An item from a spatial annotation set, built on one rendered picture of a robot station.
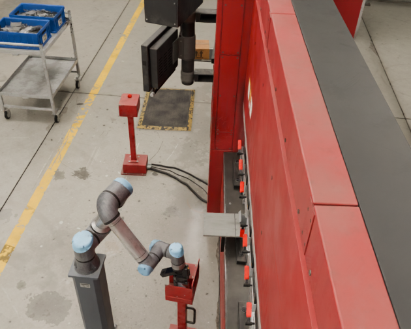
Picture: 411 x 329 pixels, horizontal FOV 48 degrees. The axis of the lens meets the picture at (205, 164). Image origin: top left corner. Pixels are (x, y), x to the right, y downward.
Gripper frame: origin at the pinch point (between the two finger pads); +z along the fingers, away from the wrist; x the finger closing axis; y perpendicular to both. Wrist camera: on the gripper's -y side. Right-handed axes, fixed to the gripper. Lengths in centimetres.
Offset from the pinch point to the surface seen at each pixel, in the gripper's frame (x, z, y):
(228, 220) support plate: 33.0, -24.8, 25.0
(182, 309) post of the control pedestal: 2.4, 24.1, 0.4
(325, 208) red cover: -84, -152, 66
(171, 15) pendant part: 123, -113, -23
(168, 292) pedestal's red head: -4.8, -1.0, -4.2
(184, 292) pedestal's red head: -4.8, -3.6, 5.5
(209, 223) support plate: 28.5, -25.7, 14.6
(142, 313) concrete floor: 25, 70, -39
